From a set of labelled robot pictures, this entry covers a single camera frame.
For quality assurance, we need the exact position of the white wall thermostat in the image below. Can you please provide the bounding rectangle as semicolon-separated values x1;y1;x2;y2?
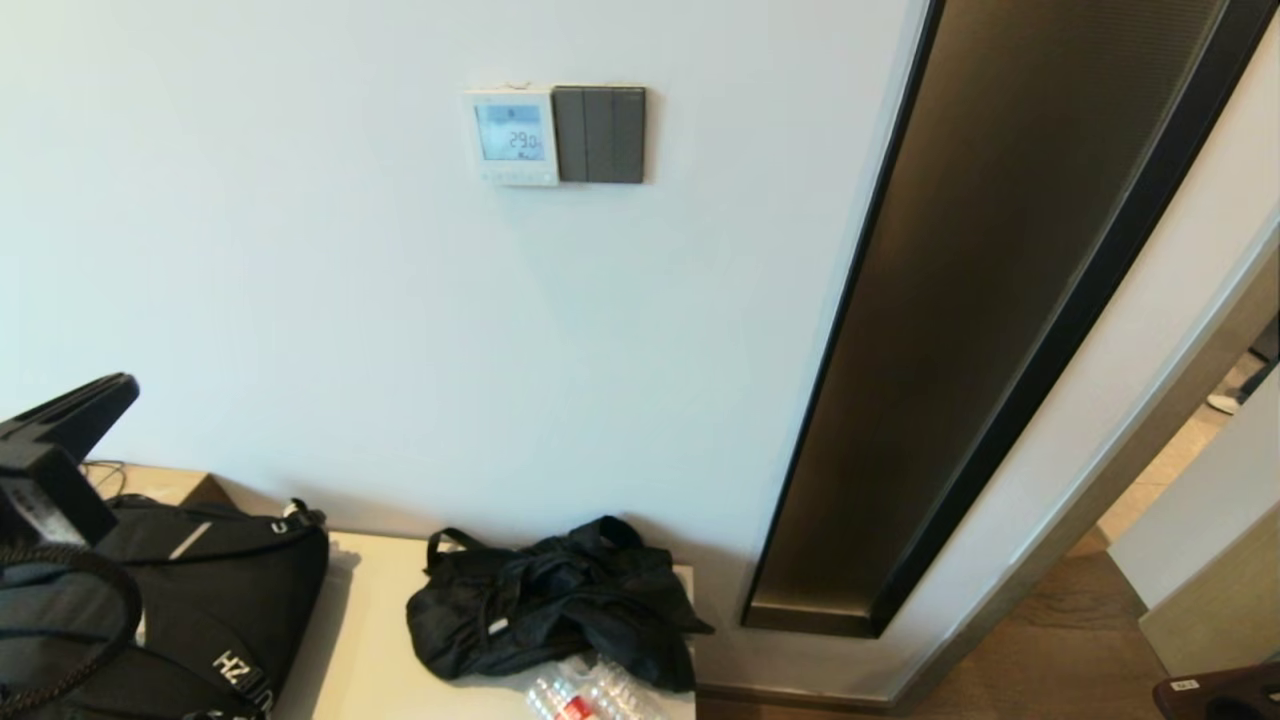
465;88;561;189

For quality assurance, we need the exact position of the light wooden desk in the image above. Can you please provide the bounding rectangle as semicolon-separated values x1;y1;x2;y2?
80;458;241;546

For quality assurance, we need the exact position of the black backpack with grey stripes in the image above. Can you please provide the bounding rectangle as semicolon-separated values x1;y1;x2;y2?
0;495;331;720

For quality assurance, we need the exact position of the black crumpled cloth bag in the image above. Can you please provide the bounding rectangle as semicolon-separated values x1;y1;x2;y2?
406;516;715;693

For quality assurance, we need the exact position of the clear water bottle red label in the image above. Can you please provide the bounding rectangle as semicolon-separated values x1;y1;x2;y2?
527;676;601;720

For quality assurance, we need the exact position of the clear water bottle without label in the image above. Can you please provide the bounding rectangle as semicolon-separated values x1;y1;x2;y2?
575;655;666;720

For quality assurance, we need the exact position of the white door with wood base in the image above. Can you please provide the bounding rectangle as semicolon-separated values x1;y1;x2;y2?
1108;365;1280;679

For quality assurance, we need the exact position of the dark brown wooden table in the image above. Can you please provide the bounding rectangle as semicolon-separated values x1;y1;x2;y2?
1154;664;1280;720

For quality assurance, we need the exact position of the dark grey wall switch panel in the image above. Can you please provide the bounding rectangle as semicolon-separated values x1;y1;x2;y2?
552;87;647;186

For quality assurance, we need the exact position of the grey door frame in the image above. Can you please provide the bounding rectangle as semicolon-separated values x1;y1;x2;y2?
880;205;1280;713

